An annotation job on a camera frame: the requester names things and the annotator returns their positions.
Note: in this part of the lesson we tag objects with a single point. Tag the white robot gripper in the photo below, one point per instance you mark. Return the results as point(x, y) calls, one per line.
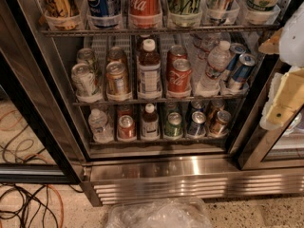
point(294, 38)

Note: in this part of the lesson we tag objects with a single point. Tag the red coke can top shelf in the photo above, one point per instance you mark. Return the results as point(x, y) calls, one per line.
point(143, 13)

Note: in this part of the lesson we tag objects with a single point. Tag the blue can front right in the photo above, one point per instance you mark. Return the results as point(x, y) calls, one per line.
point(245, 64)

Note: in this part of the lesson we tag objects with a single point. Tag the blue can back right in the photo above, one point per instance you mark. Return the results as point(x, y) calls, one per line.
point(236, 50)

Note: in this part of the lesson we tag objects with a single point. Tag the clear water bottle middle shelf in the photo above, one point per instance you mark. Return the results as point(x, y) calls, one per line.
point(217, 61)

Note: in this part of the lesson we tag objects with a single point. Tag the clear water bottle shelf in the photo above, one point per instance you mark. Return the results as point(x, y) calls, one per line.
point(100, 126)
point(217, 61)

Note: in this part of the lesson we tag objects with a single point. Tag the gold can bottom front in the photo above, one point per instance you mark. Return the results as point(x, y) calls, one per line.
point(219, 126)

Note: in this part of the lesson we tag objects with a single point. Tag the blue red bull can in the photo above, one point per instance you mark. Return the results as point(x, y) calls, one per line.
point(218, 9)

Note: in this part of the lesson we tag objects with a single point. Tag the blue can bottom front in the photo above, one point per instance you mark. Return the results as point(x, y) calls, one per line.
point(195, 127)

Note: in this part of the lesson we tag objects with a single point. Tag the red coke can front middle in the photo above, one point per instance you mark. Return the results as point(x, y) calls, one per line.
point(179, 76)

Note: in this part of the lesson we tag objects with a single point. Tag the red coke can back middle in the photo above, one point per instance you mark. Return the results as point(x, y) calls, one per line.
point(176, 52)

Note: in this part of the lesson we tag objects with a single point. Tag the green tall can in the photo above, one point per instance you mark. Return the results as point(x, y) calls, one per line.
point(184, 13)

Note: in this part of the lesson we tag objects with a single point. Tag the green can bottom shelf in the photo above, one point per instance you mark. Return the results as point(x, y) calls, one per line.
point(173, 128)

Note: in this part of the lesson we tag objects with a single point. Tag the brown tea bottle middle shelf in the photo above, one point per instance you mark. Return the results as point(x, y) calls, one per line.
point(149, 71)

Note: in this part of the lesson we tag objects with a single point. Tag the brown tea bottle shelf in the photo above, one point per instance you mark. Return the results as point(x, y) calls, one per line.
point(149, 71)
point(150, 123)

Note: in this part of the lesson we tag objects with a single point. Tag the stainless steel fridge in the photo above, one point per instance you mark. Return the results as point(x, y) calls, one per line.
point(35, 71)

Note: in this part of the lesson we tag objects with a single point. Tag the brown tea bottle bottom shelf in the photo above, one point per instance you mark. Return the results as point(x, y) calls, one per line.
point(150, 123)

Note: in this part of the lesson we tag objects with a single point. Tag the gold can front middle shelf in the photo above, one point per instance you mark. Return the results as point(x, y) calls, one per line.
point(117, 81)

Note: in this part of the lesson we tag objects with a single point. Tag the gold can shelf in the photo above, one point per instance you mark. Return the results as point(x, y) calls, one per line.
point(117, 81)
point(116, 54)

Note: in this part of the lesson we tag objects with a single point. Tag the red can bottom shelf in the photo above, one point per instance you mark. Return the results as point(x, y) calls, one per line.
point(126, 129)

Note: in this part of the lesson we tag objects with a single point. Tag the gold can back middle shelf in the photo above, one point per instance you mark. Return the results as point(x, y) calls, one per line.
point(116, 54)

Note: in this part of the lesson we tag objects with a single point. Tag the clear water bottle bottom shelf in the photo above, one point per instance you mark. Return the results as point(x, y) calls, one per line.
point(100, 126)

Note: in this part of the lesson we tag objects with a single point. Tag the blue pepsi can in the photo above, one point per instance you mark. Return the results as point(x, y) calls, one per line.
point(104, 14)

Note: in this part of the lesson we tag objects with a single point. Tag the silver can back left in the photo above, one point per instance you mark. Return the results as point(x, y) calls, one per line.
point(86, 55)

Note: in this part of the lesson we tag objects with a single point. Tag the silver can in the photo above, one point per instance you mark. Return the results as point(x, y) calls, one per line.
point(84, 79)
point(86, 55)

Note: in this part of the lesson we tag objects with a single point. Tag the silver can front left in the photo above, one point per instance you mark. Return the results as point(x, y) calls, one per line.
point(84, 79)

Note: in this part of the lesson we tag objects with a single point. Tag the yellow gold tall can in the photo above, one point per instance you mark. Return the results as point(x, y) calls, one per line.
point(62, 14)

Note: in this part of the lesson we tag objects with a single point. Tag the clear plastic bag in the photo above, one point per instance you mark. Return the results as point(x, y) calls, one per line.
point(160, 213)

